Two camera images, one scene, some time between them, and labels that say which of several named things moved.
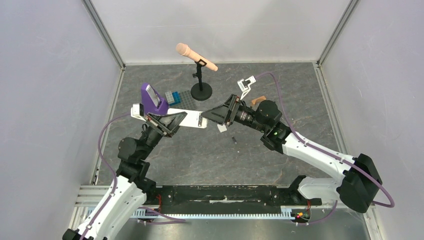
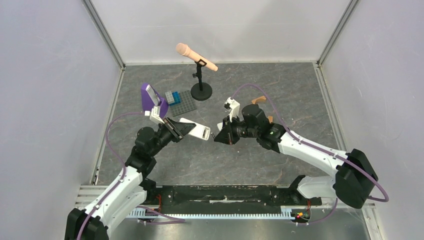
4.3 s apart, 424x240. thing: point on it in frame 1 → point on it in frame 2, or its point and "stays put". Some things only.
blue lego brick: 176,98 stays put
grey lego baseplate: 187,102 stays put
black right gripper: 232,109 → 229,131
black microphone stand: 201,91 stays put
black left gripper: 166,124 → 177,129
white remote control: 193,119 → 200,131
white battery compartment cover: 222,128 stays put
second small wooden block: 261,98 stays put
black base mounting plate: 213,199 stays put
